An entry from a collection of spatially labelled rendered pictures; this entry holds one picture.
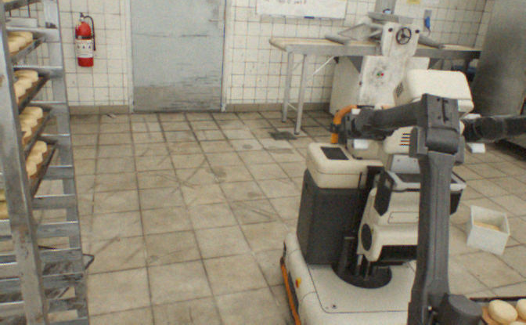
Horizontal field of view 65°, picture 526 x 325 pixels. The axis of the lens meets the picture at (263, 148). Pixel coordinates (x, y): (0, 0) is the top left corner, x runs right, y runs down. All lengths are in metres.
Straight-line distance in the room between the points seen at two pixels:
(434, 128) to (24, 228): 0.81
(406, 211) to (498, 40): 3.67
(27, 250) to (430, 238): 0.75
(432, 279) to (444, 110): 0.36
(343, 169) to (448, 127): 0.84
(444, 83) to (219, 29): 3.60
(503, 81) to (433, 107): 4.05
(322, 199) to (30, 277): 1.22
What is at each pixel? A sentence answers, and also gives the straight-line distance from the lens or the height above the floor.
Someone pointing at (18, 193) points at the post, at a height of 1.13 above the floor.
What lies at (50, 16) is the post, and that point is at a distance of 1.15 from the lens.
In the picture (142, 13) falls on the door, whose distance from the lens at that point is 4.66.
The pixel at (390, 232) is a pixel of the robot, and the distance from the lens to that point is 1.62.
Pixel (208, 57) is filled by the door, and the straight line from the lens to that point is 4.81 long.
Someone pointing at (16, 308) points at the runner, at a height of 0.87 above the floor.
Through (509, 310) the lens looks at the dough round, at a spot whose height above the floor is 0.92.
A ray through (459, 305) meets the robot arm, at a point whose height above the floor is 1.00.
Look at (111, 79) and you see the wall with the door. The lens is 4.73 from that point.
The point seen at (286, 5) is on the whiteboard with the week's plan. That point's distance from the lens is 4.96.
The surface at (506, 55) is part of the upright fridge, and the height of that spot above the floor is 0.98.
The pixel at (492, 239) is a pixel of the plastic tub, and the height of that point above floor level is 0.10.
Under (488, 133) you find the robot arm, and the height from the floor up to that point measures 1.08.
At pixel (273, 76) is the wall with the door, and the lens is 5.04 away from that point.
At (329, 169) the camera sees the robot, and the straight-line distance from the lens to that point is 1.73.
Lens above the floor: 1.48
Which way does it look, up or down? 22 degrees down
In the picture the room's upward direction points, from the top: 5 degrees clockwise
